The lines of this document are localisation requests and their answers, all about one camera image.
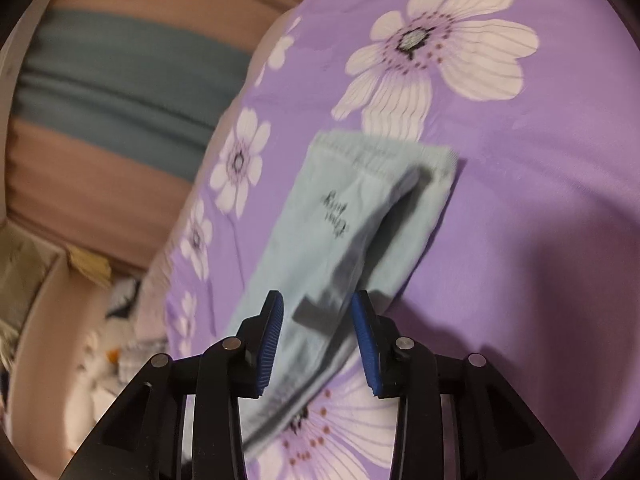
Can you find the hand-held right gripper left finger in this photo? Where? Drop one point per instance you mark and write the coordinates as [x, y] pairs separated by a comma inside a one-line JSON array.
[[269, 347]]

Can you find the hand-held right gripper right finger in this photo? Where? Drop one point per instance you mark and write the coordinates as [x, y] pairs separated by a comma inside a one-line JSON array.
[[366, 347]]

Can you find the light blue denim pants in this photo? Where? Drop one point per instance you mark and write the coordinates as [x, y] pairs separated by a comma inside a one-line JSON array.
[[325, 230]]

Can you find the white cloth pile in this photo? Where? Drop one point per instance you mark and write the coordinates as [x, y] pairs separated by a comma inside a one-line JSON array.
[[115, 360]]

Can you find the yellow cloth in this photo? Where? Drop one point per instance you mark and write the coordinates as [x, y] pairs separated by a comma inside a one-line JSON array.
[[92, 264]]

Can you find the beige curtain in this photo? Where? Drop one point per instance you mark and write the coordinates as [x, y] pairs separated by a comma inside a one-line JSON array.
[[100, 200]]

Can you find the purple floral bedsheet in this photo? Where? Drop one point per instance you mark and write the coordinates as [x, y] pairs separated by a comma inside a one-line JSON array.
[[525, 185]]

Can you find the beige storage box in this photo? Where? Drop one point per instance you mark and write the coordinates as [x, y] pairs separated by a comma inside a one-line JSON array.
[[35, 280]]

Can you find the teal curtain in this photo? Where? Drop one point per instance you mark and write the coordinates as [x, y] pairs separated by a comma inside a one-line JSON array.
[[125, 85]]

